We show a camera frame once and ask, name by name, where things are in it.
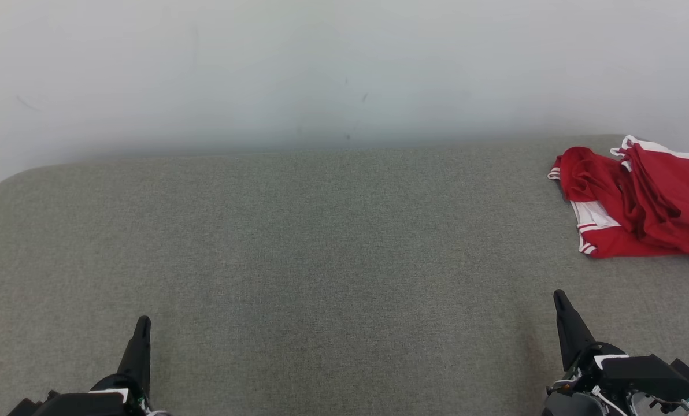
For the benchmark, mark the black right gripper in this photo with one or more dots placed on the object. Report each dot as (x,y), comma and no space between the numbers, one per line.
(578,398)

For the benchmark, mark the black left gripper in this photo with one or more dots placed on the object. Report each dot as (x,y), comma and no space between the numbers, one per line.
(96,398)

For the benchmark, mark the red basketball jersey black print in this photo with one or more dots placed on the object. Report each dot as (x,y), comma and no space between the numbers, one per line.
(593,179)

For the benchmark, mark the grey fabric sofa seat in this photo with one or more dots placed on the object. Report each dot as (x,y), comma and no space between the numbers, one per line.
(321,248)

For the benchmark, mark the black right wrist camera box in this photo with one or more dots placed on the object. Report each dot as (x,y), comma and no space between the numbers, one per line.
(651,375)

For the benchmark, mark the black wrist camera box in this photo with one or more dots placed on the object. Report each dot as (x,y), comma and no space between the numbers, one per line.
(29,404)
(651,375)

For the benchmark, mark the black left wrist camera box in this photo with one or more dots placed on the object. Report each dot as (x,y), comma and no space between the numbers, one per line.
(29,404)

